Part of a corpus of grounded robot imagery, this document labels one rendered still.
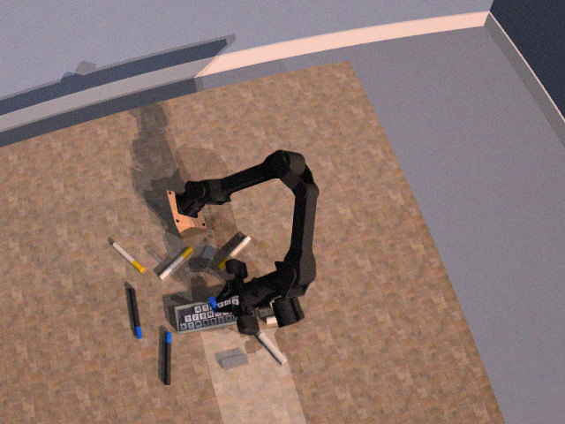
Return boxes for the black stylus with blue tip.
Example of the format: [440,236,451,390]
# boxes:
[164,331,171,385]
[129,288,142,339]

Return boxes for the white and yellow cylinder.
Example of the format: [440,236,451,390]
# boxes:
[216,235,250,269]
[112,242,144,272]
[158,246,192,280]

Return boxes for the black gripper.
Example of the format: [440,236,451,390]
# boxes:
[215,259,271,336]

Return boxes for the grey keyboard with white letter keys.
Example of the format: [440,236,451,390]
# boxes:
[175,296,240,335]

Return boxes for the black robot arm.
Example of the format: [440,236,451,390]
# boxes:
[175,149,320,328]

